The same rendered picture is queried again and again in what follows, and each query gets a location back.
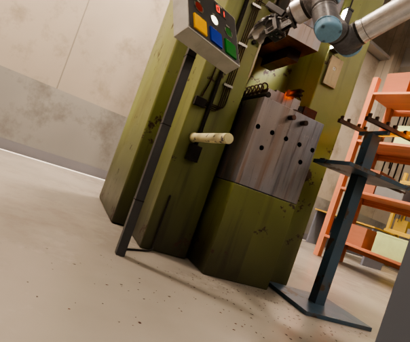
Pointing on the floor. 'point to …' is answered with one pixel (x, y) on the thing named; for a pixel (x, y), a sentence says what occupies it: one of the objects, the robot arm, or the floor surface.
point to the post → (155, 153)
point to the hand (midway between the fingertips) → (250, 35)
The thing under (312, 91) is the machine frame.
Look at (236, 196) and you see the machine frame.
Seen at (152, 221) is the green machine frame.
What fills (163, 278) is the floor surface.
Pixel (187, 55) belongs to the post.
